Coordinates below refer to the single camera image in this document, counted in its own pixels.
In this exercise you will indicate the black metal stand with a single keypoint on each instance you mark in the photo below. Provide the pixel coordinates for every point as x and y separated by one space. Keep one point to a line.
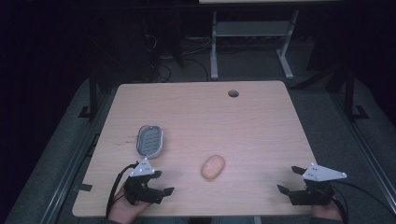
92 93
349 93

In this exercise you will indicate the orange oval soap bar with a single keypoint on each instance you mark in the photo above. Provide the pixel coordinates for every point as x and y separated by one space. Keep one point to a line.
213 167

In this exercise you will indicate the person's left hand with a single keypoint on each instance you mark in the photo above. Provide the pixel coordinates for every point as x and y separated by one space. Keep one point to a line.
123 210

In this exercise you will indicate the grey oval soap dish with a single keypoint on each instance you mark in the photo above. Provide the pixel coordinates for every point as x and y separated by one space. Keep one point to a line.
150 141

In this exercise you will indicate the metal floor rail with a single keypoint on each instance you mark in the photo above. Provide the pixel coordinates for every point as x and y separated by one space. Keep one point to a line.
364 149
76 161

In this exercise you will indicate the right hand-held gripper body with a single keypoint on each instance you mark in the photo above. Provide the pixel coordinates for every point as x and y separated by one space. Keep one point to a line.
314 193

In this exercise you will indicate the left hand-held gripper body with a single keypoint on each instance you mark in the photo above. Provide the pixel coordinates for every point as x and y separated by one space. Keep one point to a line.
140 189

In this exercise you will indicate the person's right hand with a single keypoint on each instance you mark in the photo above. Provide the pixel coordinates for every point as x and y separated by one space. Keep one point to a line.
327 212

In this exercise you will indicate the white metal desk frame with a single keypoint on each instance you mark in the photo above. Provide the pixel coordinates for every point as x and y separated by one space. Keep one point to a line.
249 28

